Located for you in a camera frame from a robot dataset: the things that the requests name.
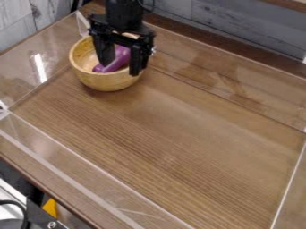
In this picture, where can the purple toy eggplant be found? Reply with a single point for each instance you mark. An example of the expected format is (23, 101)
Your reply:
(122, 59)

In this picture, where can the yellow tag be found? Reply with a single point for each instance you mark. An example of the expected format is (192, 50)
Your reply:
(50, 208)

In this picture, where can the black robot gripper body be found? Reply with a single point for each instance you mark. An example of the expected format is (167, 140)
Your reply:
(122, 21)

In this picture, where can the light wooden bowl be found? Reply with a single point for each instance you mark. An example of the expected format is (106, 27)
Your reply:
(83, 61)

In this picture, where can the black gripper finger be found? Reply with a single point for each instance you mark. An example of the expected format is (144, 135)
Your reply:
(104, 47)
(140, 53)

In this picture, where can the clear acrylic tray walls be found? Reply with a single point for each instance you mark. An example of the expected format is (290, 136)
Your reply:
(188, 151)

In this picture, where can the black base with screw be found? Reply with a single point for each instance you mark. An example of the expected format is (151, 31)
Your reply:
(41, 220)

